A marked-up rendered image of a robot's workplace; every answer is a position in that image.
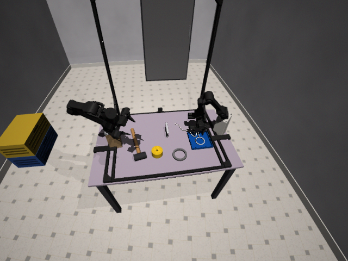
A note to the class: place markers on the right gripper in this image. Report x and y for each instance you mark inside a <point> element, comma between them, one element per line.
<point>116,133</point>

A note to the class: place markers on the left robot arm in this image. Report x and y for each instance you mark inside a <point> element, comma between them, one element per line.
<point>198,113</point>

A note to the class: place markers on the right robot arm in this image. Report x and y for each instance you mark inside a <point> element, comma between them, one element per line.
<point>92,111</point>

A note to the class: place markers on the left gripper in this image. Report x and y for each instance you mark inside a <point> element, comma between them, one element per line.
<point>193,127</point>

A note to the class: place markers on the black rubber mallet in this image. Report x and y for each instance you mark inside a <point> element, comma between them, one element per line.
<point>139,155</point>

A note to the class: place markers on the blue tray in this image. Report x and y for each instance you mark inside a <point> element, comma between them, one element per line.
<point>194,145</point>

